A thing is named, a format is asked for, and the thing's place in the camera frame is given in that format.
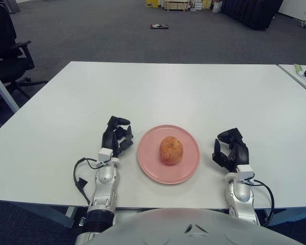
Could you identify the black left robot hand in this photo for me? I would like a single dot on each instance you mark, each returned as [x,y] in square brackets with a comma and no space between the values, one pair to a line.
[108,139]

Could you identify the yellow cardboard box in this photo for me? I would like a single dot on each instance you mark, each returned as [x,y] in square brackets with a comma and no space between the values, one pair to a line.
[152,3]

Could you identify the wooden pallet crate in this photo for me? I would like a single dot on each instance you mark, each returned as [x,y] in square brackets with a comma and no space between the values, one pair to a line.
[176,5]

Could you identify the black office chair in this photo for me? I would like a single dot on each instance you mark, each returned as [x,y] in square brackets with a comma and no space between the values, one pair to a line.
[5,66]

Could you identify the black flat floor tray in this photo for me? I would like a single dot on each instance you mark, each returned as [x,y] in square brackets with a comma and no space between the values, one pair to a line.
[160,26]

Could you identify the red orange apple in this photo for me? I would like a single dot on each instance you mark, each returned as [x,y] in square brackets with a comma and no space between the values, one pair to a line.
[171,150]

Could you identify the grey desk leg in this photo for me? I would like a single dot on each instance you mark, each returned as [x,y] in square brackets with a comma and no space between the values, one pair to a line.
[2,89]

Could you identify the green white tube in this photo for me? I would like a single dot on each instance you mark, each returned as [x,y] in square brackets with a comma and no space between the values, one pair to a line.
[299,69]

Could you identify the black partition screen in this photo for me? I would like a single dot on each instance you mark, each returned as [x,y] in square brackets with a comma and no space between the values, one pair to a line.
[250,12]

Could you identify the grey robot torso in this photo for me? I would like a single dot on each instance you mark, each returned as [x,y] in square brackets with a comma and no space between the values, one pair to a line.
[168,227]

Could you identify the white plastic bag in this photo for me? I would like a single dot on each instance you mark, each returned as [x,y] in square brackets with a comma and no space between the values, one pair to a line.
[217,7]

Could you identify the pale yellow box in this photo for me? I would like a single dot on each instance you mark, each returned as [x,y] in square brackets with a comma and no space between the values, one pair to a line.
[207,3]

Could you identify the grey cabinet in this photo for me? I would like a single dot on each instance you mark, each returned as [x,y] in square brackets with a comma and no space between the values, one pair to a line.
[15,5]

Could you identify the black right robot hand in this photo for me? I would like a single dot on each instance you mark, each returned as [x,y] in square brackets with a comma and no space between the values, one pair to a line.
[242,153]

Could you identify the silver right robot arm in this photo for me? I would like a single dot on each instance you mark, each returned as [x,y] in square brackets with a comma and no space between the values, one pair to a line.
[241,199]

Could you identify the pink round plate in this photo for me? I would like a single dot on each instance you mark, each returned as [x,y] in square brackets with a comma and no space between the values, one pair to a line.
[148,163]

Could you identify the stack of white boxes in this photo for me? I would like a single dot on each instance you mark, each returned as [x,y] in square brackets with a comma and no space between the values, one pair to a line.
[197,4]

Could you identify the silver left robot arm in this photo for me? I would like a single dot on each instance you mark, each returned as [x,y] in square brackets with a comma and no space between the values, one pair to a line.
[104,189]

